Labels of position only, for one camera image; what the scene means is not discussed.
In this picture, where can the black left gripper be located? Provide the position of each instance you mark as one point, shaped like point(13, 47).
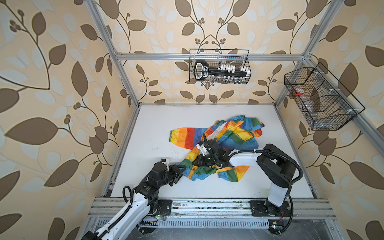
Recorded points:
point(176, 172)

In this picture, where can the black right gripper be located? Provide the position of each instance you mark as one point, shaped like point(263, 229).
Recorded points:
point(200, 162)

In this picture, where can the rainbow coloured jacket white lining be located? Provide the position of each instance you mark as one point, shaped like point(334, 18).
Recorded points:
point(237, 133)

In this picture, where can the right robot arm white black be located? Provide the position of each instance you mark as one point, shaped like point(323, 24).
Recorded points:
point(281, 169)

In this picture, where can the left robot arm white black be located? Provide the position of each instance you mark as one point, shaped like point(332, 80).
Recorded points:
point(143, 202)

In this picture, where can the black white tool in basket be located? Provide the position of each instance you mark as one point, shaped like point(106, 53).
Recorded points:
point(202, 70)

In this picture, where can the red lidded clear container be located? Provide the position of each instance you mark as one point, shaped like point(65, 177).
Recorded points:
point(297, 92)

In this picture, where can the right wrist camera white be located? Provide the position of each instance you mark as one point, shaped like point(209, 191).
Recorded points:
point(201, 147)

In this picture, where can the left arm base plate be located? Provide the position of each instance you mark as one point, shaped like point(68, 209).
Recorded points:
point(160, 208)

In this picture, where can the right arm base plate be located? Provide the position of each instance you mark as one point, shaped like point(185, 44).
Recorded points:
point(263, 208)

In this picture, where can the black wire basket back wall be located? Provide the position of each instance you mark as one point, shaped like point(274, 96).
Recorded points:
point(238, 58)

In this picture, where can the black wire basket wall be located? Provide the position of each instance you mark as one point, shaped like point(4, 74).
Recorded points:
point(238, 58)
point(327, 104)

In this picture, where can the black wire basket right wall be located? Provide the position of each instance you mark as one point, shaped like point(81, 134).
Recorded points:
point(327, 104)

